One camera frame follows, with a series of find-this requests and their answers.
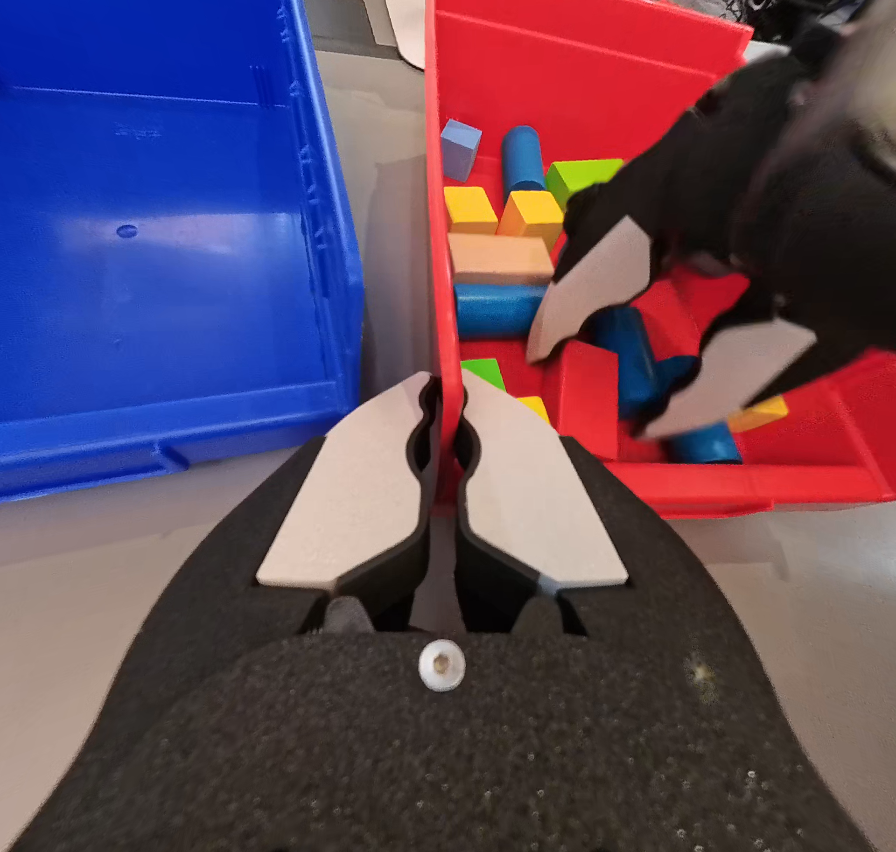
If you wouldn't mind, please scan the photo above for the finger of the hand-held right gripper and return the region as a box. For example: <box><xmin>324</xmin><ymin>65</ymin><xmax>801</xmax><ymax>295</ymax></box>
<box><xmin>525</xmin><ymin>217</ymin><xmax>656</xmax><ymax>366</ymax></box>
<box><xmin>637</xmin><ymin>321</ymin><xmax>820</xmax><ymax>441</ymax></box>

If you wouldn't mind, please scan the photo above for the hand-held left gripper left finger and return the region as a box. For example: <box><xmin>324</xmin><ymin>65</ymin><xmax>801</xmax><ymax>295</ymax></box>
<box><xmin>257</xmin><ymin>372</ymin><xmax>438</xmax><ymax>594</ymax></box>

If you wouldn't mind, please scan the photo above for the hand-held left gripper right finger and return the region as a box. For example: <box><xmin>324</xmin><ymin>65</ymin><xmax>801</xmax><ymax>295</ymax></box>
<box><xmin>454</xmin><ymin>372</ymin><xmax>630</xmax><ymax>597</ymax></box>

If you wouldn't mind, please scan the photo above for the natural wooden block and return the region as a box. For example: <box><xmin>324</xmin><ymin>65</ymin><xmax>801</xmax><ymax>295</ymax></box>
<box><xmin>448</xmin><ymin>232</ymin><xmax>557</xmax><ymax>286</ymax></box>

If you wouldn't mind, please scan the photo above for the long green wooden block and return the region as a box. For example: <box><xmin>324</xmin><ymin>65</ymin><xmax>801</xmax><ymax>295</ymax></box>
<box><xmin>546</xmin><ymin>158</ymin><xmax>625</xmax><ymax>209</ymax></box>

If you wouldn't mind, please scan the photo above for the red wooden block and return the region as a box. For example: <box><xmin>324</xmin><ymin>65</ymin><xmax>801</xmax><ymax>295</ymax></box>
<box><xmin>544</xmin><ymin>343</ymin><xmax>623</xmax><ymax>461</ymax></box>

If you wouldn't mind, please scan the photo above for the yellow wooden cube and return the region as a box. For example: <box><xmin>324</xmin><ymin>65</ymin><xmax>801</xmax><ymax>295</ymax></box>
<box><xmin>444</xmin><ymin>186</ymin><xmax>501</xmax><ymax>236</ymax></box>

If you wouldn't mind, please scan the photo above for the light blue wooden cube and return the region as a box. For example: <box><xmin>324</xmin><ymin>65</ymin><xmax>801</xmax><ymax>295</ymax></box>
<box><xmin>440</xmin><ymin>119</ymin><xmax>484</xmax><ymax>181</ymax></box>

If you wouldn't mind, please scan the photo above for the red plastic bin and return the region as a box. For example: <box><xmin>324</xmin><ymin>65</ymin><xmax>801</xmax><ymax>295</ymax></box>
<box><xmin>423</xmin><ymin>0</ymin><xmax>896</xmax><ymax>520</ymax></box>

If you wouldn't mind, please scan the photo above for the blue plastic bin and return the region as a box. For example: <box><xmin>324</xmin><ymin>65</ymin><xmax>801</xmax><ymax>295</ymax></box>
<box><xmin>0</xmin><ymin>0</ymin><xmax>368</xmax><ymax>503</ymax></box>

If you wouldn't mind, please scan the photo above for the small green wooden block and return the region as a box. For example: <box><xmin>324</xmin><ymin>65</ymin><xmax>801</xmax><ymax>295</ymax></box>
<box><xmin>462</xmin><ymin>358</ymin><xmax>508</xmax><ymax>394</ymax></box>

